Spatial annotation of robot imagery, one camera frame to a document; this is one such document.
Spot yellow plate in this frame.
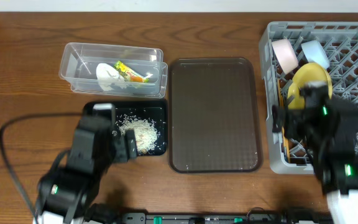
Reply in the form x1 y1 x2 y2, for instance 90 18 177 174
287 63 333 109

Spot rice food scraps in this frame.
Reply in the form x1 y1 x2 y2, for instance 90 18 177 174
116 114 165 156

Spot pink white bowl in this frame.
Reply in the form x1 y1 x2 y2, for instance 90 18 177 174
272 39 298 74

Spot light blue bowl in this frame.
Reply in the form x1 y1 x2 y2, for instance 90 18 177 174
301 40 329 69

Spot white napkin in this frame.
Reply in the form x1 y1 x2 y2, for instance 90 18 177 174
96 63 127 91

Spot yellow green snack wrapper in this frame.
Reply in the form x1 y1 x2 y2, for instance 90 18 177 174
113 61 149 83

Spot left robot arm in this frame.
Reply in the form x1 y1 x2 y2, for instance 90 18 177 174
34 103 137 223

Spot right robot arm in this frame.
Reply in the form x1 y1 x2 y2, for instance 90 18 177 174
272 81 358 223

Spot black waste tray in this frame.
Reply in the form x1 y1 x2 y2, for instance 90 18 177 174
83 99 168 156

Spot clear plastic waste bin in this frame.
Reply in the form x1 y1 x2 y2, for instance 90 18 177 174
59 42 168 98

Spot grey dishwasher rack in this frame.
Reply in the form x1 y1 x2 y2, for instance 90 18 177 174
259 21 358 155

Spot brown serving tray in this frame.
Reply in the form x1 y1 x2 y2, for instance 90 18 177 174
169 57 263 174

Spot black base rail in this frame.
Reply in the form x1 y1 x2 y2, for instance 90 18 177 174
88 203 335 224

